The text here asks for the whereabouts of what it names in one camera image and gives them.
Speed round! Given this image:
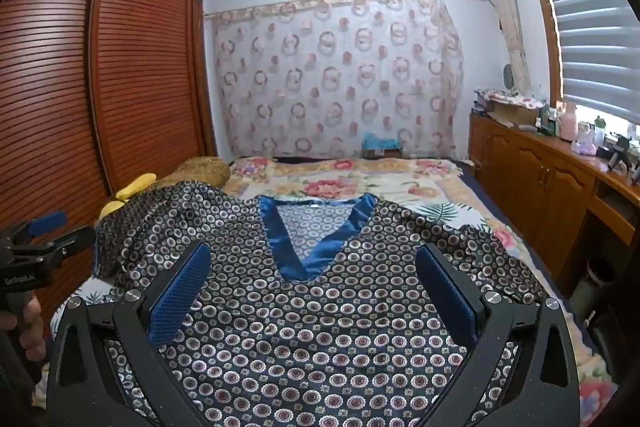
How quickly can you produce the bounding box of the wooden sideboard cabinet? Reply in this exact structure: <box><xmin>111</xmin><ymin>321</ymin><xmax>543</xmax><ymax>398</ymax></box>
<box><xmin>468</xmin><ymin>114</ymin><xmax>639</xmax><ymax>295</ymax></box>

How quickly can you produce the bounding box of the red-brown louvered wardrobe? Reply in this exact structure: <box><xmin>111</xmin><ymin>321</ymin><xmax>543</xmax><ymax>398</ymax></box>
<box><xmin>0</xmin><ymin>0</ymin><xmax>217</xmax><ymax>333</ymax></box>

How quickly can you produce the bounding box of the yellow Pikachu plush toy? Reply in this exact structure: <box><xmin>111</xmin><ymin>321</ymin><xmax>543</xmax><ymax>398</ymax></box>
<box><xmin>98</xmin><ymin>173</ymin><xmax>156</xmax><ymax>220</ymax></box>

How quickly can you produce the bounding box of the white zebra window blind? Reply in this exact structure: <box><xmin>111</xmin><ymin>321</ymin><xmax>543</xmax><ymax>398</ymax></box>
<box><xmin>550</xmin><ymin>0</ymin><xmax>639</xmax><ymax>124</ymax></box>

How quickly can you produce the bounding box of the person's left hand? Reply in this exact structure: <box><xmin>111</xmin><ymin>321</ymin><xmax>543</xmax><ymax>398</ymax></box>
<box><xmin>20</xmin><ymin>296</ymin><xmax>47</xmax><ymax>362</ymax></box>

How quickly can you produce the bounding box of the pink circle patterned curtain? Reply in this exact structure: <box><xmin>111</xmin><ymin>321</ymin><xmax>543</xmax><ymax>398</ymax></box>
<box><xmin>212</xmin><ymin>0</ymin><xmax>463</xmax><ymax>159</ymax></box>

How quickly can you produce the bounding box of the floral and leaf bedspread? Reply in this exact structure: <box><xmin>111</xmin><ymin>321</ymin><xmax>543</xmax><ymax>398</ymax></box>
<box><xmin>54</xmin><ymin>157</ymin><xmax>615</xmax><ymax>426</ymax></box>

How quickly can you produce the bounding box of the small round desk fan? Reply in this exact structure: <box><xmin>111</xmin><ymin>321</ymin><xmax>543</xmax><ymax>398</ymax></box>
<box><xmin>502</xmin><ymin>64</ymin><xmax>515</xmax><ymax>91</ymax></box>

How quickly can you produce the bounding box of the navy patterned satin shirt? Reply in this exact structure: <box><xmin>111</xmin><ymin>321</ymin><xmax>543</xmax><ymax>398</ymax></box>
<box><xmin>96</xmin><ymin>182</ymin><xmax>546</xmax><ymax>426</ymax></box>

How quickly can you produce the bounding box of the pink bottle on sideboard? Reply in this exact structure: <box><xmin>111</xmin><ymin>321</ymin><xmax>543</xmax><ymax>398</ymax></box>
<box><xmin>559</xmin><ymin>102</ymin><xmax>578</xmax><ymax>142</ymax></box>

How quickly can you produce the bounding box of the cardboard box on sideboard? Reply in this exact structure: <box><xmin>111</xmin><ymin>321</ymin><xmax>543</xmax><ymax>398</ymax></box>
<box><xmin>488</xmin><ymin>102</ymin><xmax>539</xmax><ymax>128</ymax></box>

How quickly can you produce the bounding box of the gold patterned pillow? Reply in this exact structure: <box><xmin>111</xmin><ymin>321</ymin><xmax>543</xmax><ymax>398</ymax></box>
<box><xmin>150</xmin><ymin>156</ymin><xmax>231</xmax><ymax>190</ymax></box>

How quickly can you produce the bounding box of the blue item behind bed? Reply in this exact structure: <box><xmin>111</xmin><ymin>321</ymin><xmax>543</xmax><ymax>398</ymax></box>
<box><xmin>361</xmin><ymin>132</ymin><xmax>402</xmax><ymax>159</ymax></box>

